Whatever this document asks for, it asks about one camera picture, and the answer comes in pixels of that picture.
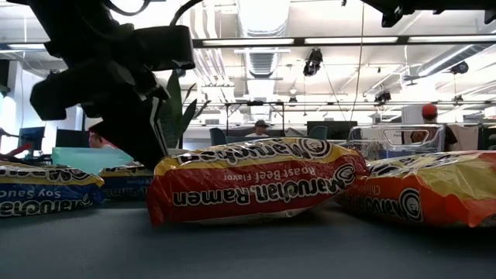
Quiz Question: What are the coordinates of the orange chicken ramen packet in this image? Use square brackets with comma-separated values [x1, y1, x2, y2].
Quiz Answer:
[335, 150, 496, 229]

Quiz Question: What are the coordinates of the teal translucent plastic bin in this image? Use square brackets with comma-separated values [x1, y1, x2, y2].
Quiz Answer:
[51, 146, 135, 175]

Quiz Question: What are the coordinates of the black left wrist camera cable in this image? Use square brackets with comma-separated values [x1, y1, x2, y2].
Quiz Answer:
[169, 0, 205, 27]

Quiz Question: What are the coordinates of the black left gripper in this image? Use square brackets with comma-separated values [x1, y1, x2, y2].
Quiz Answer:
[29, 26, 171, 170]

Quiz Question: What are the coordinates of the red roast beef ramen packet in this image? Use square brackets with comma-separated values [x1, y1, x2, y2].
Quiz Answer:
[146, 137, 369, 228]

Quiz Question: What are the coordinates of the snake plant in white pot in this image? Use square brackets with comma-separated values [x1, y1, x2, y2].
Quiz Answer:
[157, 69, 212, 156]

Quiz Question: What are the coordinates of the black computer monitor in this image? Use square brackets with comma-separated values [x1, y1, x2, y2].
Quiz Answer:
[19, 126, 47, 153]
[307, 120, 358, 140]
[56, 129, 91, 148]

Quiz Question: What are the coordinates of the clear plastic bin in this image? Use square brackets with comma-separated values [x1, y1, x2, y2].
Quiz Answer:
[340, 123, 446, 160]

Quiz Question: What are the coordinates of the person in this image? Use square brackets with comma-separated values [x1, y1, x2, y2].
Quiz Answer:
[246, 119, 272, 139]
[410, 102, 458, 152]
[88, 129, 117, 150]

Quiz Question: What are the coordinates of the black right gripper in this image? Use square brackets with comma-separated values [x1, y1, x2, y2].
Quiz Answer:
[360, 0, 406, 28]

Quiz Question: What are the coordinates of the red and black background equipment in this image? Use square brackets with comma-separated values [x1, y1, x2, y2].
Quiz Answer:
[0, 129, 36, 162]

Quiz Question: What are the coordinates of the black overhead camera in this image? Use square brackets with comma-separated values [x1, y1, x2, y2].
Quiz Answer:
[303, 48, 324, 78]

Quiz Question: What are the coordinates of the blue soy sauce ramen packet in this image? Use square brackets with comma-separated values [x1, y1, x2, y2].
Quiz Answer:
[0, 160, 105, 219]
[98, 161, 155, 201]

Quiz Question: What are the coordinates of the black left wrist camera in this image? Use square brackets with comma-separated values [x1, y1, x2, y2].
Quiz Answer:
[133, 25, 196, 71]

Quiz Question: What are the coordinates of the overhead light bar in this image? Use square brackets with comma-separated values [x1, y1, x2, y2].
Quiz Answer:
[191, 35, 496, 50]

